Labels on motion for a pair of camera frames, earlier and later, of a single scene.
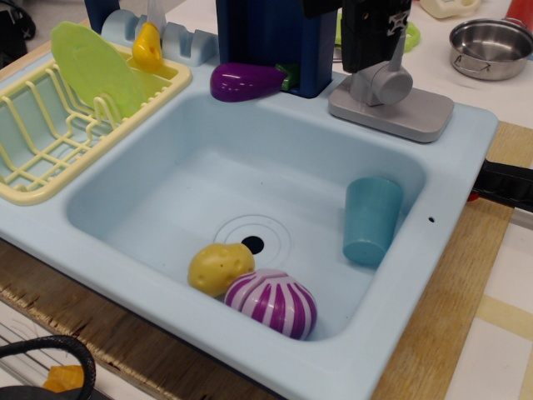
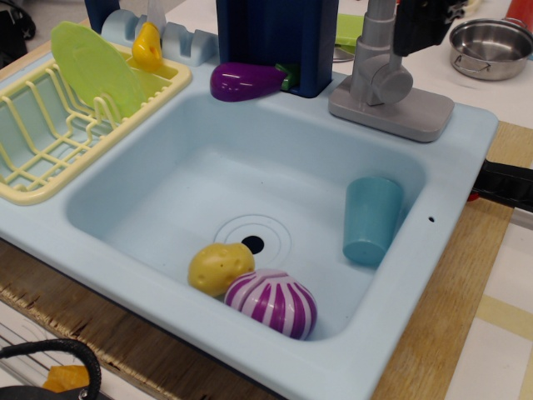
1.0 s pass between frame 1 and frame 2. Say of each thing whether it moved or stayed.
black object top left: stayed
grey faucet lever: stayed
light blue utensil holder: stayed
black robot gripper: moved
